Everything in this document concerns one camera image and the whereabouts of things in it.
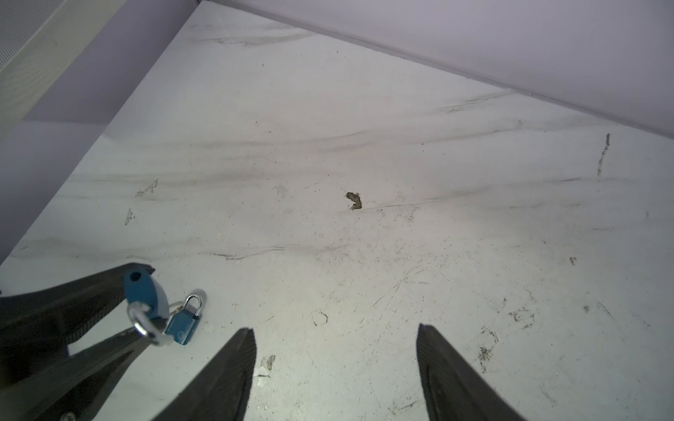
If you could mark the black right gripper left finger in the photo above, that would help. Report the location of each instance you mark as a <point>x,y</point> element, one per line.
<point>222,388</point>

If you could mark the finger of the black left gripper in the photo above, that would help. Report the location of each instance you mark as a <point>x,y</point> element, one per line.
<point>75,388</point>
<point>38,327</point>

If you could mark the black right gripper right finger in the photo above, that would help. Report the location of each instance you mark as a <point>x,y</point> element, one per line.
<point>453,390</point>

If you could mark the small blue padlock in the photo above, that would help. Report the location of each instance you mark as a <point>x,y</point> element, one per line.
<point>186,317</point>

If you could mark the small padlock key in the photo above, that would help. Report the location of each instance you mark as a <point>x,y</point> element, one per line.
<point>148,307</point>

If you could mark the white mesh two-tier shelf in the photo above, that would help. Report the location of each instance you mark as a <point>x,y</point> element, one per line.
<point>39,40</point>

